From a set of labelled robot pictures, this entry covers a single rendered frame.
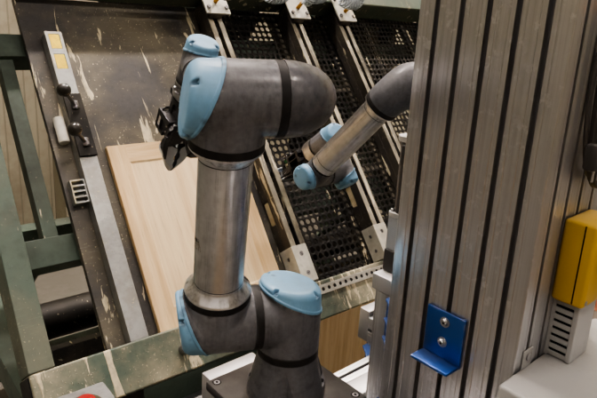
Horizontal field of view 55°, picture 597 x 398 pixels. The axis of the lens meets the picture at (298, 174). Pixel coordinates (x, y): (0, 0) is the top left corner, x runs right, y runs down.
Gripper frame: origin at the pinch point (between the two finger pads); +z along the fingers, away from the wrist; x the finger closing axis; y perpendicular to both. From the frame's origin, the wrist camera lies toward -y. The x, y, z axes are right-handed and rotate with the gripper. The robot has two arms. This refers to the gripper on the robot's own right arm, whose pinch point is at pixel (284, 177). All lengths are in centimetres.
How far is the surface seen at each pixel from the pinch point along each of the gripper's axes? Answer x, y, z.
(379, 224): 25.5, -30.4, -4.5
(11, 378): 36, 93, 19
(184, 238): 13.8, 43.5, 0.1
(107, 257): 15, 68, -3
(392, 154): -1, -54, -3
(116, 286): 23, 68, -3
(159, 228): 9, 50, 0
